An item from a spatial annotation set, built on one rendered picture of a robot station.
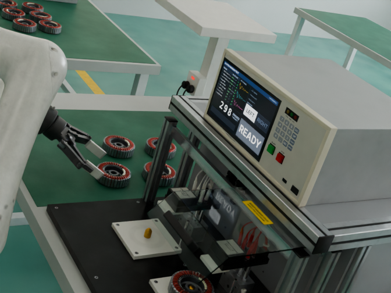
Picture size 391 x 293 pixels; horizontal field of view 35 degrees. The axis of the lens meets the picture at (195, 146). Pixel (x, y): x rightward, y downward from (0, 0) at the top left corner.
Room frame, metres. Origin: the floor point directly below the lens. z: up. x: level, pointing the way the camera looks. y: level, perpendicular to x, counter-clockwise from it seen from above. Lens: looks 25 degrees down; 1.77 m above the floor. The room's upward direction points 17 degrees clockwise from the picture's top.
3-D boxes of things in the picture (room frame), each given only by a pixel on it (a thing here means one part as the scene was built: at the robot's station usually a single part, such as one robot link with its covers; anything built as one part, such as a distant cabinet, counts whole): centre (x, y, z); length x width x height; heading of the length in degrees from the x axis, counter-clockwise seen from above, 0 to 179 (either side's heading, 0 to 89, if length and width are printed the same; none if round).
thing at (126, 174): (1.75, 0.23, 0.77); 0.11 x 0.11 x 0.04
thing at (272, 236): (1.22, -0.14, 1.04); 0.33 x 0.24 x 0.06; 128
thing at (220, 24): (2.43, 0.08, 0.98); 0.37 x 0.35 x 0.46; 38
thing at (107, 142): (1.95, 0.26, 0.77); 0.11 x 0.11 x 0.04
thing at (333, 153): (1.55, -0.28, 1.22); 0.44 x 0.39 x 0.20; 38
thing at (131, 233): (1.46, 0.05, 0.78); 0.15 x 0.15 x 0.01; 38
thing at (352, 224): (1.56, -0.27, 1.09); 0.68 x 0.44 x 0.05; 38
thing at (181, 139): (1.42, -0.10, 1.03); 0.62 x 0.01 x 0.03; 38
